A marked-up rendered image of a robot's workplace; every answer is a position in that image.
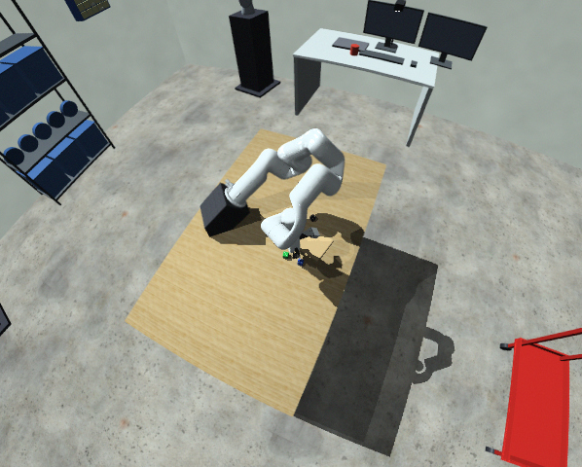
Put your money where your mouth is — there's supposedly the brown mat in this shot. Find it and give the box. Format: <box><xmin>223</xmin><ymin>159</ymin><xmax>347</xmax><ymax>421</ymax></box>
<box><xmin>300</xmin><ymin>233</ymin><xmax>333</xmax><ymax>261</ymax></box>

